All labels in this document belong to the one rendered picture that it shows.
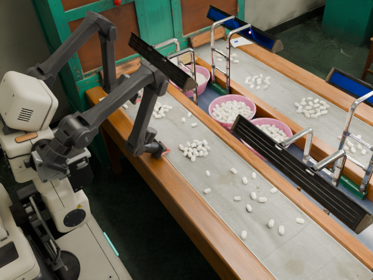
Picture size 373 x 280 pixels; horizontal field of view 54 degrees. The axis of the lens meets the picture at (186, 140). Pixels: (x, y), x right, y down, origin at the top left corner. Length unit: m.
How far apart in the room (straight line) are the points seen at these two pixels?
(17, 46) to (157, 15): 1.12
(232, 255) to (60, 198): 0.75
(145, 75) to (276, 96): 1.07
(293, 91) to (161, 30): 0.95
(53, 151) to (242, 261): 0.80
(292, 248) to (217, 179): 0.46
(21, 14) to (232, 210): 2.07
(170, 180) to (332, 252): 0.75
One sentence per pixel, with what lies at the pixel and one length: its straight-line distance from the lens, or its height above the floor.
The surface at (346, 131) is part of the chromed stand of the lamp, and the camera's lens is 1.70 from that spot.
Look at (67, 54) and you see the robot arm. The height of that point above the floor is 1.31.
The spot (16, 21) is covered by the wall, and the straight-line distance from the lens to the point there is 2.97.
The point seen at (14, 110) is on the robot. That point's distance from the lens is 1.36.
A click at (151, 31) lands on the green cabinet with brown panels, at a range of 2.49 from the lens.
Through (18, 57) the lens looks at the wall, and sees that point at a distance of 3.06.
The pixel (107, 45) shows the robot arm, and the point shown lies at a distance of 1.77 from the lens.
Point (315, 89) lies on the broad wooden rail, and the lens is 2.29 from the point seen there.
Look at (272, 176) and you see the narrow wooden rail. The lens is 1.73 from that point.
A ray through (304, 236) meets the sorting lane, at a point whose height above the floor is 0.74.
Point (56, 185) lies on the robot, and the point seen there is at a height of 0.92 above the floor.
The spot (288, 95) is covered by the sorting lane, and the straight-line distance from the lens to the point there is 2.26.
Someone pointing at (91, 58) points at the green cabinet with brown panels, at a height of 0.95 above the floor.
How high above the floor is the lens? 2.04
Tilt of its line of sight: 42 degrees down
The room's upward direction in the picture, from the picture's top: 6 degrees counter-clockwise
